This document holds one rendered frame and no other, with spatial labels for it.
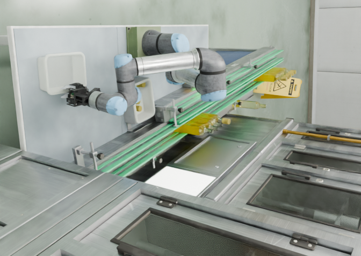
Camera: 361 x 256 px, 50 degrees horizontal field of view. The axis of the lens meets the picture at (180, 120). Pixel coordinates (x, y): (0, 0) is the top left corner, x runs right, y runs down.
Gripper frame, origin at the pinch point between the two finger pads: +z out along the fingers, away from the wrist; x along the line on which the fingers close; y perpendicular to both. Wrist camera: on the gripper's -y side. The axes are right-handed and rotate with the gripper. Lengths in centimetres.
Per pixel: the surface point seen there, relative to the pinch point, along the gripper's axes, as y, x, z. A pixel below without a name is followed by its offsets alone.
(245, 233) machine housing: 29, 14, -104
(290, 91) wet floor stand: -409, 79, 22
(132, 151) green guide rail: -27.9, 34.3, -16.4
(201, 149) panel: -75, 44, -31
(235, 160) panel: -69, 41, -56
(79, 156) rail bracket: 0.6, 29.7, -8.9
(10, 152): 25.8, 23.9, 5.5
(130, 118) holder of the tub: -42.9, 23.7, -1.7
